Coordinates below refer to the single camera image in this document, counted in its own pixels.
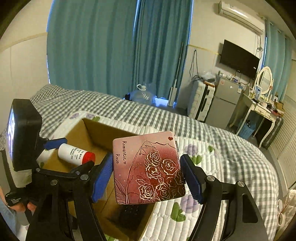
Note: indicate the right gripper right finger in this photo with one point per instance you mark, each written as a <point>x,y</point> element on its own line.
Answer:
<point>242,220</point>

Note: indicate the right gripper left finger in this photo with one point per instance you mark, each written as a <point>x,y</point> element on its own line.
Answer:
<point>51,191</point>

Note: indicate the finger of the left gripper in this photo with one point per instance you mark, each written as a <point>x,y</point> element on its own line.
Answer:
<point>54,143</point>
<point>83,169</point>

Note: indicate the white bottle red cap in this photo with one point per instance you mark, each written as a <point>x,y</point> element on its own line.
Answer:
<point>75,155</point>

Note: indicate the pink rose tin case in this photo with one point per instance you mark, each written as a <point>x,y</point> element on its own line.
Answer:
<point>147,169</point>

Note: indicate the black TV remote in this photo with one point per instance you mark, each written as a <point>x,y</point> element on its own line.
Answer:
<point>131,215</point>

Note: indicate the person left hand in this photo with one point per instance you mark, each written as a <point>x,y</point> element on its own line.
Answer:
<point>20,207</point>

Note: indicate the grey checked bed cover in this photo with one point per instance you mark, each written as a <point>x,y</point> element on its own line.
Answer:
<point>220,153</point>

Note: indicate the floral quilted white mat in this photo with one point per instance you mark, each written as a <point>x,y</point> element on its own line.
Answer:
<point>173,219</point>

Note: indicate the cream padded jacket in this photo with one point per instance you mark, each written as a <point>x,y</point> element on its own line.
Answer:
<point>286,209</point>

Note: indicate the open cardboard box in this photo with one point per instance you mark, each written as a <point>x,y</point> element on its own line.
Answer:
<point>96,137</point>

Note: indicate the blue laundry basket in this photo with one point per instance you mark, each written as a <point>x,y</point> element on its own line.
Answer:
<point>247,129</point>

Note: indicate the clear water jug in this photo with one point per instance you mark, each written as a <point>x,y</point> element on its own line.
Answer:
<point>141,95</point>

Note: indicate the teal curtain left panel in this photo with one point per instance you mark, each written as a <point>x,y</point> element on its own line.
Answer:
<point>90,45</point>

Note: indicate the teal curtain panel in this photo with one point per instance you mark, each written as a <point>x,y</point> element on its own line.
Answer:
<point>159,29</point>
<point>90,45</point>

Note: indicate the white dressing table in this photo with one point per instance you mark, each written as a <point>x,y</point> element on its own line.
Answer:
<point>268,122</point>

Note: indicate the white mop pole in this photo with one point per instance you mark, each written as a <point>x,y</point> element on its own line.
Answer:
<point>173,89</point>

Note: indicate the grey small refrigerator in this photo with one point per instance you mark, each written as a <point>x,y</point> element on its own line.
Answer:
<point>225,99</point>

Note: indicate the white suitcase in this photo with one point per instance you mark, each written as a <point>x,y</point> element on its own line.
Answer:
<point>200,100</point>

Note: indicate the oval vanity mirror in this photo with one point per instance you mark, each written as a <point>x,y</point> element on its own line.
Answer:
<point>264,80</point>

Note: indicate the teal curtain right window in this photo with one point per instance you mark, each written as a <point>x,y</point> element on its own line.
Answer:
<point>278,57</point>

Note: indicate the teal curtain middle panel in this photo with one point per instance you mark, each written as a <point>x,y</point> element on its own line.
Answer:
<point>159,29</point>

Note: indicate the black wall television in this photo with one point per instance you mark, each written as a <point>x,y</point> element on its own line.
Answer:
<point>239,59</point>

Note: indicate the white wall air conditioner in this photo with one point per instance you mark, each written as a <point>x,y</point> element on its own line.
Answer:
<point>239,16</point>

